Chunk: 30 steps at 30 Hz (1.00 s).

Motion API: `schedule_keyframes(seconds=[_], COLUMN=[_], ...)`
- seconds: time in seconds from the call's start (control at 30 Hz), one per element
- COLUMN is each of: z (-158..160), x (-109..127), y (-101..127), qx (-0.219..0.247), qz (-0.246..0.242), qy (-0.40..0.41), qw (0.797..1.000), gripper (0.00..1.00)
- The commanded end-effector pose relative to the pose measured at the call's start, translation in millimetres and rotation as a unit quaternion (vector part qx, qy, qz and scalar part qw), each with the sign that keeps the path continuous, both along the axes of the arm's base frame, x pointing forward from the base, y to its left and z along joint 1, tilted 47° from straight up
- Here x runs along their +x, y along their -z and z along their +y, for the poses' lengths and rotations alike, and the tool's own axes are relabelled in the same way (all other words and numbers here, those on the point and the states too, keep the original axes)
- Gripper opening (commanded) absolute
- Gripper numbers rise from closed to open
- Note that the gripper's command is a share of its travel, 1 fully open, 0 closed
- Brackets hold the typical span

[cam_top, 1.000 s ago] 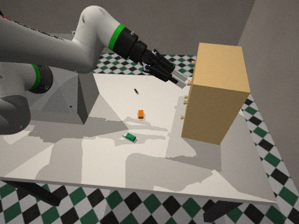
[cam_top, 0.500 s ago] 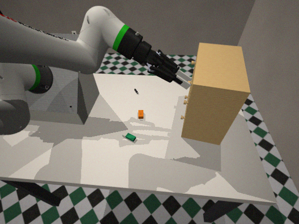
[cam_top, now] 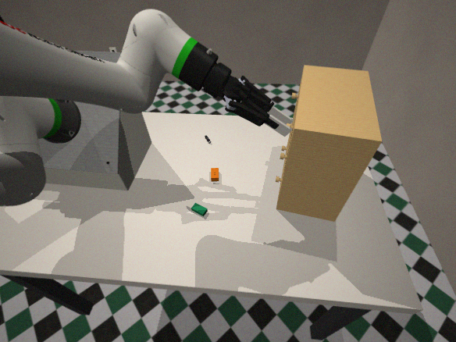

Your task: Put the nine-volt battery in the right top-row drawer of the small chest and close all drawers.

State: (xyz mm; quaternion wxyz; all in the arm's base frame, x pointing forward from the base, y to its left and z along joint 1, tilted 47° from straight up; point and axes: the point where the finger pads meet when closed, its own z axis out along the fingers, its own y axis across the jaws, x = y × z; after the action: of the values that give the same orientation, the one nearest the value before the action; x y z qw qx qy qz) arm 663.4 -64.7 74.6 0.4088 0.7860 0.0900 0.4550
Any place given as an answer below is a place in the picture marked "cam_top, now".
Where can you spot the tan wooden chest of drawers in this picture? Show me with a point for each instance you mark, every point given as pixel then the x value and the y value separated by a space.
pixel 336 134

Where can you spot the orange nine-volt battery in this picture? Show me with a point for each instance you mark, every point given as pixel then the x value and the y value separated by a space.
pixel 214 174

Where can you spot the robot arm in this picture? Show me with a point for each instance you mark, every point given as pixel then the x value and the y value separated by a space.
pixel 40 81

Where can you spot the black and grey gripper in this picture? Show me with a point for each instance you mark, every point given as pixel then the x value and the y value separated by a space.
pixel 255 107

